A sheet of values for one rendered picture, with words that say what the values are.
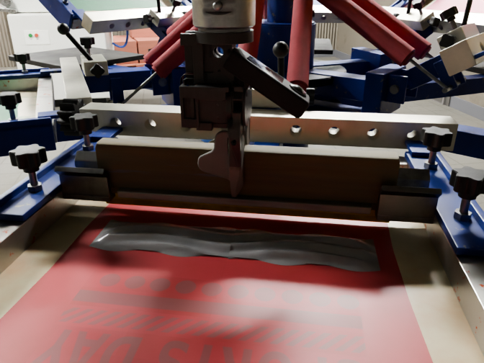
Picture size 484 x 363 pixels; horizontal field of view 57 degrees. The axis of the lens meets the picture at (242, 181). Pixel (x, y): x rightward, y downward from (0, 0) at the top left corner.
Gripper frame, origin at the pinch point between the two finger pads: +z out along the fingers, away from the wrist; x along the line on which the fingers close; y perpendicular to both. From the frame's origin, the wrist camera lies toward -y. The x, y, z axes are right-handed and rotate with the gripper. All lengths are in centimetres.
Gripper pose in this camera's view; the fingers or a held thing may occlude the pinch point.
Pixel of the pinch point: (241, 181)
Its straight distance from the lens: 61.7
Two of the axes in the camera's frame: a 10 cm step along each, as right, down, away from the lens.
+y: -9.9, -0.6, 1.3
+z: 0.0, 9.1, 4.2
